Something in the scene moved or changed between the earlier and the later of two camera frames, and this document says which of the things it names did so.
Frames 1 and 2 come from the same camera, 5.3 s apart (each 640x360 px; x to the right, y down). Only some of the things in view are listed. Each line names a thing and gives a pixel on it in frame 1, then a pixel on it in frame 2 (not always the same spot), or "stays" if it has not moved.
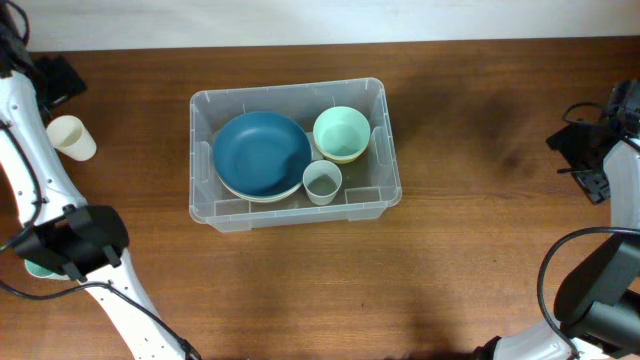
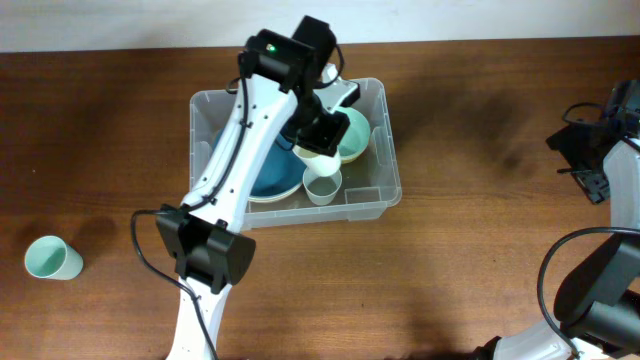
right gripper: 566,141 stays
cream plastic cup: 71,138 -> 322,165
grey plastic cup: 322,180 stays
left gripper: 65,79 -> 329,138
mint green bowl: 341,132 stays
